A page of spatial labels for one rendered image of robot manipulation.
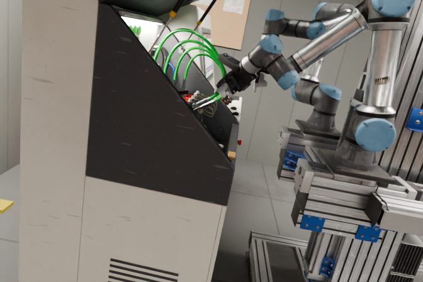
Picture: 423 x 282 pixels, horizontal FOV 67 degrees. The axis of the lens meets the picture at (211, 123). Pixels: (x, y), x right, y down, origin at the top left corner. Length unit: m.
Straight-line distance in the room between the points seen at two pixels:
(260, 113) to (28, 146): 2.82
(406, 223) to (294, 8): 2.84
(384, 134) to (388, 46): 0.27
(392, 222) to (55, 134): 1.28
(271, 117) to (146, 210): 2.70
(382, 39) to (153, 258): 1.19
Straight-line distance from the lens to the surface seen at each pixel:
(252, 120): 3.82
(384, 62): 1.14
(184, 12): 1.86
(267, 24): 1.44
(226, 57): 1.28
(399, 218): 1.31
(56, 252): 1.64
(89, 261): 1.60
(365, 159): 1.31
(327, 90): 1.74
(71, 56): 1.29
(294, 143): 1.76
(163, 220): 1.36
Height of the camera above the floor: 1.42
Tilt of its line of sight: 16 degrees down
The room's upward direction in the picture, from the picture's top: 10 degrees clockwise
